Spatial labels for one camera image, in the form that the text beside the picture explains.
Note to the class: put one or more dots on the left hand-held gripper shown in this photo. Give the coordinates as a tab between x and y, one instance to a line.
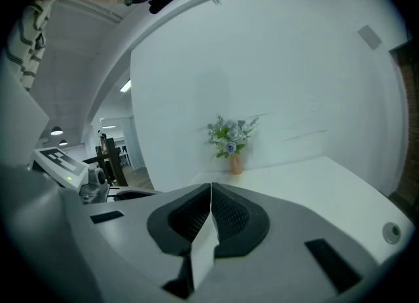
62	164

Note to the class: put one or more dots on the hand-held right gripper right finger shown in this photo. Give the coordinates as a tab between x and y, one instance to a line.
294	229

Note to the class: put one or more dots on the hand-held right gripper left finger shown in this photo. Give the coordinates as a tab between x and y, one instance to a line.
131	246

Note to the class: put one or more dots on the orange vase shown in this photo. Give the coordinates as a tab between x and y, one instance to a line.
236	165

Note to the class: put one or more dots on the dark pendant lamp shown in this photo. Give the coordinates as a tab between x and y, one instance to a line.
56	130
63	142

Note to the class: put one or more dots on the blue flower bouquet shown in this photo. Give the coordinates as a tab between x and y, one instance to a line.
229	138

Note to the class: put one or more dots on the ceiling strip light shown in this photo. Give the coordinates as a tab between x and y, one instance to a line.
125	86

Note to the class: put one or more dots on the grey wall plate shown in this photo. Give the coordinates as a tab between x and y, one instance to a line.
369	37

